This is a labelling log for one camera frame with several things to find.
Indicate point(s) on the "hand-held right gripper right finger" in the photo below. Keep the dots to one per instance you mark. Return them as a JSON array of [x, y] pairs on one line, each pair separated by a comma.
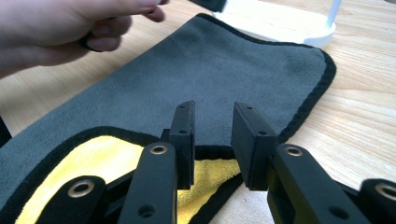
[[280, 174]]

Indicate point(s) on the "white towel rack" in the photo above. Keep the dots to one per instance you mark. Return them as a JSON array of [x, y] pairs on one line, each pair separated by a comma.
[[280, 23]]

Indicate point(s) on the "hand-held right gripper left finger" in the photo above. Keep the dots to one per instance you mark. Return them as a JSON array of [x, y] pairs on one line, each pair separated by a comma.
[[155, 174]]

